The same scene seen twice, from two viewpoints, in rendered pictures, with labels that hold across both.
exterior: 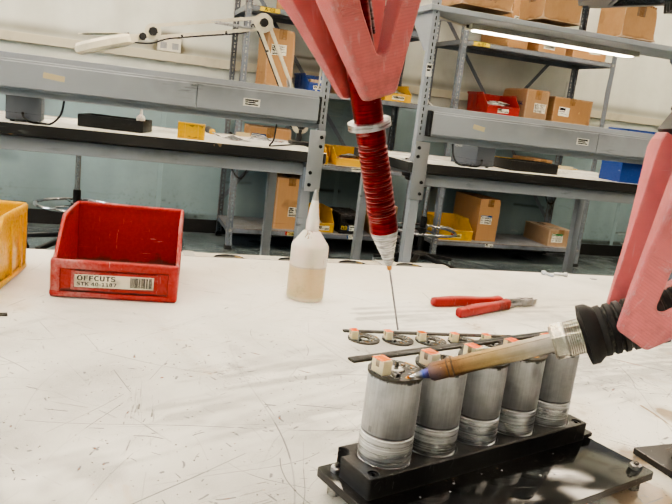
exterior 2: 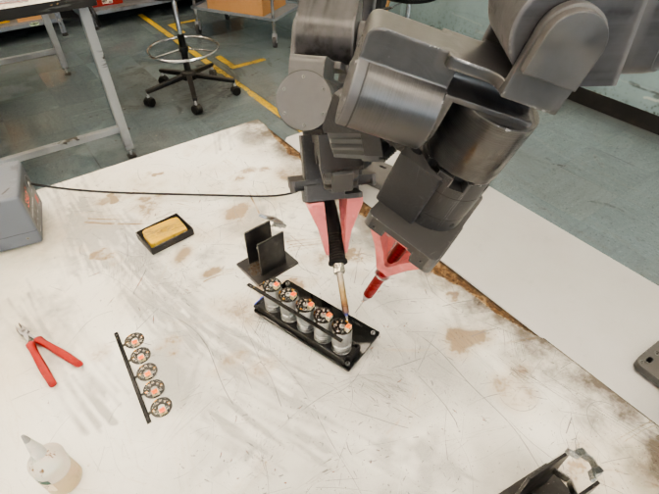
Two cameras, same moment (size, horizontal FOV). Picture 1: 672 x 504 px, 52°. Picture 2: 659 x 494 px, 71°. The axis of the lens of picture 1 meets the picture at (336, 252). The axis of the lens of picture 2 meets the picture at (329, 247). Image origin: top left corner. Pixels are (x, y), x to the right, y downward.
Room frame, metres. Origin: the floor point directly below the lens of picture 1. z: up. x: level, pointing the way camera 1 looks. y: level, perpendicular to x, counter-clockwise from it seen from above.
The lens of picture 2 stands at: (0.41, 0.29, 1.25)
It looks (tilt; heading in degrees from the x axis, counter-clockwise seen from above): 43 degrees down; 252
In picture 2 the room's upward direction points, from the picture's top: straight up
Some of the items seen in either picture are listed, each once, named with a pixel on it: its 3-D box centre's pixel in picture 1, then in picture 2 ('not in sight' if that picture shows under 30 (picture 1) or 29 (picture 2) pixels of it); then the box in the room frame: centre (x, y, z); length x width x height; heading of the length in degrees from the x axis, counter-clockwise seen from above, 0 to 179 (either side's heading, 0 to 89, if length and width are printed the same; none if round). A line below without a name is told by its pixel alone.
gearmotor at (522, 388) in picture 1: (514, 395); (289, 307); (0.34, -0.10, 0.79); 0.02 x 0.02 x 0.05
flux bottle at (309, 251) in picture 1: (310, 244); (45, 459); (0.61, 0.02, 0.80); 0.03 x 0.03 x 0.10
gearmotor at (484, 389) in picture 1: (476, 403); (306, 317); (0.32, -0.08, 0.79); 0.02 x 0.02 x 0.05
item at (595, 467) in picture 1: (492, 479); (315, 322); (0.31, -0.09, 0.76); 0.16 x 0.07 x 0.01; 126
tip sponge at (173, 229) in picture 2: not in sight; (165, 232); (0.49, -0.34, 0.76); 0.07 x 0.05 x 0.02; 25
